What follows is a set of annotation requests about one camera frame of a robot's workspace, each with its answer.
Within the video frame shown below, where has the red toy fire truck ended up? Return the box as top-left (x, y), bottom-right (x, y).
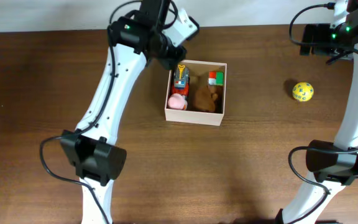
top-left (171, 65), bottom-right (190, 100)

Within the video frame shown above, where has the white pink toy duck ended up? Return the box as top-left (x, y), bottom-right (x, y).
top-left (167, 93), bottom-right (188, 110)

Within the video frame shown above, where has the yellow lettered ball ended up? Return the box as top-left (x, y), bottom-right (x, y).
top-left (292, 82), bottom-right (314, 102)

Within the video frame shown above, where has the colourful puzzle cube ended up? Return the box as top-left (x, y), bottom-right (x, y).
top-left (208, 72), bottom-right (224, 86)

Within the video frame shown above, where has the brown plush toy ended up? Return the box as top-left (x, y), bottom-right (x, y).
top-left (193, 84), bottom-right (223, 113)

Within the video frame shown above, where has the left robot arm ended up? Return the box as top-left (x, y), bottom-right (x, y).
top-left (59, 1), bottom-right (200, 223)

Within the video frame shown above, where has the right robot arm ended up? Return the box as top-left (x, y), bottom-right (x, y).
top-left (274, 1), bottom-right (358, 223)

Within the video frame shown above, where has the right black cable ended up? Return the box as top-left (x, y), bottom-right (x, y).
top-left (287, 2), bottom-right (358, 224)

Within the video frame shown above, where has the black cable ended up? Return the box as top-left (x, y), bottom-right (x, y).
top-left (287, 2), bottom-right (358, 224)
top-left (39, 0), bottom-right (180, 224)

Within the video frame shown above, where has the left black cable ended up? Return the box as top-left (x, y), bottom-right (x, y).
top-left (39, 0), bottom-right (180, 224)

